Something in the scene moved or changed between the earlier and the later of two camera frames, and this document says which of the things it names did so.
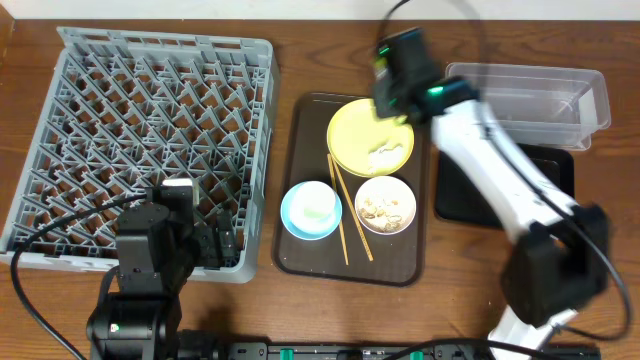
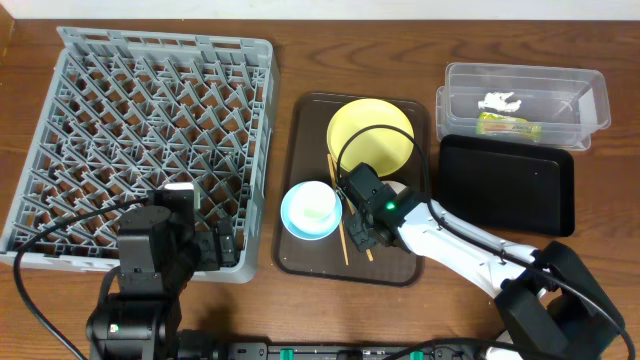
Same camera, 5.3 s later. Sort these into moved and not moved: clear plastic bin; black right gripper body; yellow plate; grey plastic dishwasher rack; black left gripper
Moved: black right gripper body
Not moved: yellow plate; black left gripper; grey plastic dishwasher rack; clear plastic bin
